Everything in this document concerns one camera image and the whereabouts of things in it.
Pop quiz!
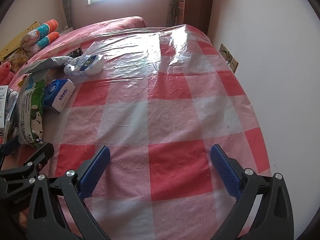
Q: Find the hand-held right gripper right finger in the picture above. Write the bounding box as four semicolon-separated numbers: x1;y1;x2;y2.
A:
210;144;294;240

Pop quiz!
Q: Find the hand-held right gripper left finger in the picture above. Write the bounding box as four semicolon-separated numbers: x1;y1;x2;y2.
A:
26;145;113;240

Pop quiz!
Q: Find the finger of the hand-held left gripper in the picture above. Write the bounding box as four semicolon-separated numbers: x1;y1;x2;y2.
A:
0;135;20;157
0;142;54;193

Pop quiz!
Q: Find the green snack bag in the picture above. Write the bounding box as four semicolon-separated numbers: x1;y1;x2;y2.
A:
17;86;45;148

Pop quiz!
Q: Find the white plastic bottle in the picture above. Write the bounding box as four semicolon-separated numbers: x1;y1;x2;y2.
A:
64;54;104;77

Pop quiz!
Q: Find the white box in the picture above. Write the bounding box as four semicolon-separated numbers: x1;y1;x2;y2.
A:
0;85;9;138

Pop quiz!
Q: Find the silver foil wrapper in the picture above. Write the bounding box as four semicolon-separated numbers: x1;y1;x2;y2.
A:
5;90;20;140

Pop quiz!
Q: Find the blue tissue pack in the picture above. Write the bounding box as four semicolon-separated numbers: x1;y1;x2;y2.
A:
43;79;75;113

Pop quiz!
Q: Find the plain pink pillow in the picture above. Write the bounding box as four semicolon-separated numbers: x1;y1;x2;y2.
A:
0;71;15;85

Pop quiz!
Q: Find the teal printed wrapper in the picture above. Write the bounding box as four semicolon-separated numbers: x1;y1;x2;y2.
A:
21;72;49;92

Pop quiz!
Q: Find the yellow floral pillow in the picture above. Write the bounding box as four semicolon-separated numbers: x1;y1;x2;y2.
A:
5;50;32;72

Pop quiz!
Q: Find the grey plastic bag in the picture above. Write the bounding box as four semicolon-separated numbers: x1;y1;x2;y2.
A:
19;56;73;75

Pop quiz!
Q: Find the yellow headboard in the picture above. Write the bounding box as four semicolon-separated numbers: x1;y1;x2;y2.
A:
0;21;40;60

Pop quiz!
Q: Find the black packet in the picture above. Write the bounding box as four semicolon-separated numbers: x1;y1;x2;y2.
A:
65;47;83;58

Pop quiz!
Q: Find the rolled colourful quilt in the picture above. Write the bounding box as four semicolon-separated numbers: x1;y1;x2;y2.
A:
20;19;60;55

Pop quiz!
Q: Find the bed with pink bedspread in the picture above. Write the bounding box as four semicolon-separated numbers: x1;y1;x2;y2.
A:
10;16;147;93

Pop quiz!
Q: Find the grey patterned curtain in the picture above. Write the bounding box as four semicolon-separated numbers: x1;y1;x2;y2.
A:
61;0;73;29
166;0;181;27

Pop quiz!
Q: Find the brown wooden cabinet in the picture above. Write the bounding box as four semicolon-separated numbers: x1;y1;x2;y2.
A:
175;0;215;35

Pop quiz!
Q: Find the wall socket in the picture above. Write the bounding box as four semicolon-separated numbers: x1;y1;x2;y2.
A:
219;43;239;73

